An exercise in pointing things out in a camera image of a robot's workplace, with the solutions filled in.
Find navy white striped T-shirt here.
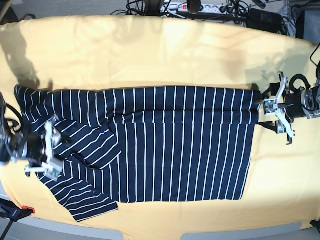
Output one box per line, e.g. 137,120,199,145
14,85,260,222

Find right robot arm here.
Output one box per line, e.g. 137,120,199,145
0,93,296,182

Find blue red table clamp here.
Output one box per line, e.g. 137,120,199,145
0,198,36,240

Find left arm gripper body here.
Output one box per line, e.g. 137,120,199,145
277,92,313,124

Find black clamp at right corner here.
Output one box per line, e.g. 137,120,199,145
309,220,320,232

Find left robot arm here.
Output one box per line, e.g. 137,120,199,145
275,61,320,138

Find white power strip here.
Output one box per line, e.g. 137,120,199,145
161,1,229,15

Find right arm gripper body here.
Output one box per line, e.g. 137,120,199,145
14,134,47,165

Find black power adapter brick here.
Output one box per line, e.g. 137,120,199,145
245,8,283,34

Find yellow table cloth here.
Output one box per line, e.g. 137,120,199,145
0,16,320,240

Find tangled black cables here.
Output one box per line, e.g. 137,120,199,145
109,0,320,38

